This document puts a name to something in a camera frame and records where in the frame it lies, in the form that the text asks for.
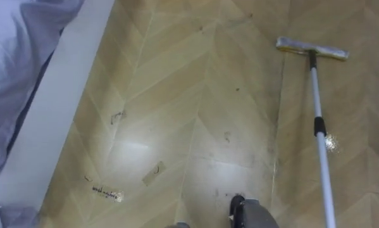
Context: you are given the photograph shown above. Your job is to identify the mop with white pole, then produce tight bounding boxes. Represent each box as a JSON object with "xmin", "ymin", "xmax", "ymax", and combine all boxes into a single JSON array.
[{"xmin": 275, "ymin": 35, "xmax": 350, "ymax": 228}]

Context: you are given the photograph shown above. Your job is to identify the robot legs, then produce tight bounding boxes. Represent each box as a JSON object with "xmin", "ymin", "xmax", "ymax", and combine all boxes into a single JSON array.
[{"xmin": 164, "ymin": 193, "xmax": 280, "ymax": 228}]

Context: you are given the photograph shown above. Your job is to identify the grey bed with white frame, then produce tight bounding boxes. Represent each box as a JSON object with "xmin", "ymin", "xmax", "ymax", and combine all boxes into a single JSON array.
[{"xmin": 0, "ymin": 0, "xmax": 116, "ymax": 228}]

